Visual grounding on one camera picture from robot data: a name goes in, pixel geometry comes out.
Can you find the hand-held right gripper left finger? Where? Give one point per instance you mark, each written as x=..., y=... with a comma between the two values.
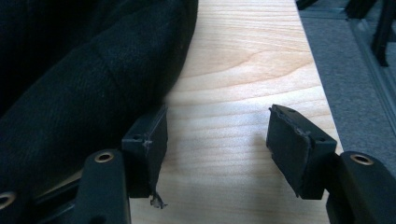
x=146, y=161

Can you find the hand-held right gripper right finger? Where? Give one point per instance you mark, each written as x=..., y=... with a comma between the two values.
x=295, y=152

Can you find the black cloth garment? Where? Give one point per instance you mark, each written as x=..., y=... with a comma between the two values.
x=84, y=90

